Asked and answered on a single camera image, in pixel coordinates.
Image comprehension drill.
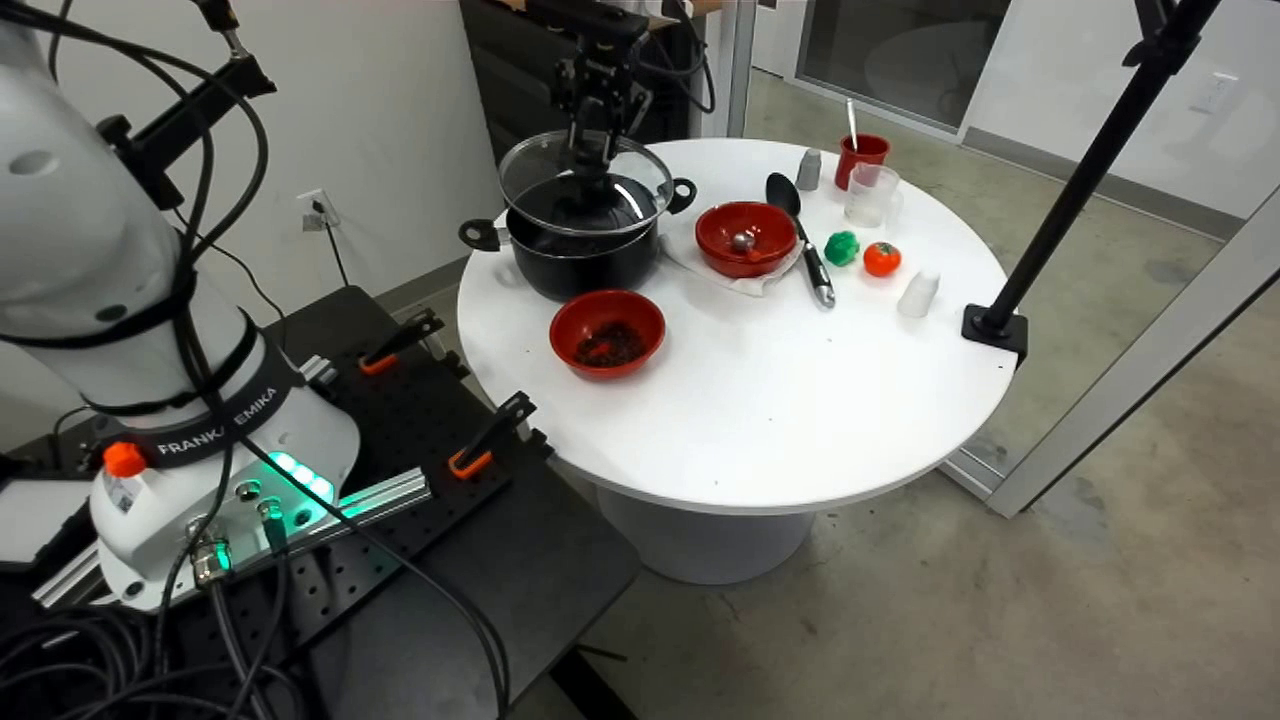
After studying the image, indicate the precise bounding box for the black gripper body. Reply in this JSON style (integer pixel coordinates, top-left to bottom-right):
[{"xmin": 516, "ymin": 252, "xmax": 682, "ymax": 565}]
[{"xmin": 537, "ymin": 0, "xmax": 666, "ymax": 103}]

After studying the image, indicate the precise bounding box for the glass pot lid black knob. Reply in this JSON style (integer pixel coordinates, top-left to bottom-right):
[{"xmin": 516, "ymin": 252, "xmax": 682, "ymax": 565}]
[{"xmin": 497, "ymin": 130, "xmax": 677, "ymax": 243}]

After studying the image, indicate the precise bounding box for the black cabinet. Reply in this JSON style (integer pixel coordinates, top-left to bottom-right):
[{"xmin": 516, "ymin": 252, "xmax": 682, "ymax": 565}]
[{"xmin": 456, "ymin": 0, "xmax": 704, "ymax": 206}]

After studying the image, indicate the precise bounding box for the black ladle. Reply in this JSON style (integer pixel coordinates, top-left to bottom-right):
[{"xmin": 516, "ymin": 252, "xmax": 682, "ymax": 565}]
[{"xmin": 762, "ymin": 167, "xmax": 838, "ymax": 313}]

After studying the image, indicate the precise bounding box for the red bowl holding spoon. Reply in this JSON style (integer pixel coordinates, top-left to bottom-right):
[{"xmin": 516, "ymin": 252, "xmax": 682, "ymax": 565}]
[{"xmin": 691, "ymin": 197, "xmax": 803, "ymax": 286}]

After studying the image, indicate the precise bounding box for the red bowl with dark beans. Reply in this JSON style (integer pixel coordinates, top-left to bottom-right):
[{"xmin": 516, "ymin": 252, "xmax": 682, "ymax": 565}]
[{"xmin": 548, "ymin": 286, "xmax": 666, "ymax": 390}]

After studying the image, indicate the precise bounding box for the red cup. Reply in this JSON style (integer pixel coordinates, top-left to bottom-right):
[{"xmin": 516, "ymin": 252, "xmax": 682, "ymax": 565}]
[{"xmin": 832, "ymin": 131, "xmax": 890, "ymax": 193}]

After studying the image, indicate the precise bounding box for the green toy vegetable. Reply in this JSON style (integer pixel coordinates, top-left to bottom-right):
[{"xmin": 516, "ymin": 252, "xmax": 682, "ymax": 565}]
[{"xmin": 818, "ymin": 230, "xmax": 865, "ymax": 274}]

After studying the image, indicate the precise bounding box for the clear plastic cup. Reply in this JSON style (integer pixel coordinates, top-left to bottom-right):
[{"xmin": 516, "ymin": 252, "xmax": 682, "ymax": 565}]
[{"xmin": 845, "ymin": 159, "xmax": 903, "ymax": 230}]

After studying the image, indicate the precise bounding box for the black clamp orange tip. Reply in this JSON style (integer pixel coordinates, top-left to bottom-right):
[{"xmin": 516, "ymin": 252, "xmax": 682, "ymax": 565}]
[
  {"xmin": 351, "ymin": 309, "xmax": 448, "ymax": 380},
  {"xmin": 442, "ymin": 390, "xmax": 538, "ymax": 490}
]

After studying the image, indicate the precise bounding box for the dark glass panel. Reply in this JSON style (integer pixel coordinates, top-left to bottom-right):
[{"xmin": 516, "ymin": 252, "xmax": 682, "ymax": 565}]
[{"xmin": 795, "ymin": 0, "xmax": 1012, "ymax": 136}]

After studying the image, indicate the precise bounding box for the small white and red object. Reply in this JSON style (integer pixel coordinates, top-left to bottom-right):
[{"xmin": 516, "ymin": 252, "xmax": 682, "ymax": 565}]
[{"xmin": 895, "ymin": 269, "xmax": 945, "ymax": 326}]

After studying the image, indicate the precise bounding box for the black perforated mounting platform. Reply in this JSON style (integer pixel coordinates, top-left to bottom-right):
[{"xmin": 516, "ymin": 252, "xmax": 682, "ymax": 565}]
[{"xmin": 0, "ymin": 286, "xmax": 644, "ymax": 720}]

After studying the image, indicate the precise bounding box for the black tripod stand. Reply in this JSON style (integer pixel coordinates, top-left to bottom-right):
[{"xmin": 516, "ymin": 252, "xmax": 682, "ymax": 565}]
[{"xmin": 954, "ymin": 0, "xmax": 1223, "ymax": 370}]

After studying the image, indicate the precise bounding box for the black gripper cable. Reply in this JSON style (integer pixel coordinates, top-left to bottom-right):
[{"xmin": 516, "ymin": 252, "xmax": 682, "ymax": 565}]
[{"xmin": 634, "ymin": 8, "xmax": 721, "ymax": 120}]

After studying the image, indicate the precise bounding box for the black two-handled cooking pot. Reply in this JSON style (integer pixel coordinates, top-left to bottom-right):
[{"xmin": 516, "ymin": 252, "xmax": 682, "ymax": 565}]
[{"xmin": 456, "ymin": 164, "xmax": 700, "ymax": 304}]

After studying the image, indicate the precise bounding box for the black wall power cable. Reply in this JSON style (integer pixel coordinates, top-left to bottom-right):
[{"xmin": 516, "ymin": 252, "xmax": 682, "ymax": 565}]
[{"xmin": 310, "ymin": 218, "xmax": 361, "ymax": 294}]

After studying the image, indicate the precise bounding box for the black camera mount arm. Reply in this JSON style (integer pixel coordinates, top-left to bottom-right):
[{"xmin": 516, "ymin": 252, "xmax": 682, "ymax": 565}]
[{"xmin": 92, "ymin": 0, "xmax": 280, "ymax": 218}]

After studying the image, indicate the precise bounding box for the aluminium rail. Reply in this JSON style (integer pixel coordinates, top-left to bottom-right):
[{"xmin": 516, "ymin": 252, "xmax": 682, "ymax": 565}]
[{"xmin": 31, "ymin": 463, "xmax": 436, "ymax": 611}]

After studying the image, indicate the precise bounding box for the white table pedestal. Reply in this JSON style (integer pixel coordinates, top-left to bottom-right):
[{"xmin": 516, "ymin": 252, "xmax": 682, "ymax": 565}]
[{"xmin": 570, "ymin": 463, "xmax": 818, "ymax": 593}]

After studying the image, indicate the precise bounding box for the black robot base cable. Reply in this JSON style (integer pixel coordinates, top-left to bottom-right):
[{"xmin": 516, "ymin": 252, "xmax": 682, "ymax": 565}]
[{"xmin": 217, "ymin": 445, "xmax": 512, "ymax": 718}]

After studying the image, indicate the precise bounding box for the grey metal door frame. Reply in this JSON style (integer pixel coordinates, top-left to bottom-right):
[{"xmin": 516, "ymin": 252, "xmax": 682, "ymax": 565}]
[{"xmin": 940, "ymin": 183, "xmax": 1280, "ymax": 526}]

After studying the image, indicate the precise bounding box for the black cable bundle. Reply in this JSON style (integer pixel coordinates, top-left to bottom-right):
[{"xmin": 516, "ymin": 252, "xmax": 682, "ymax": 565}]
[{"xmin": 0, "ymin": 604, "xmax": 172, "ymax": 720}]

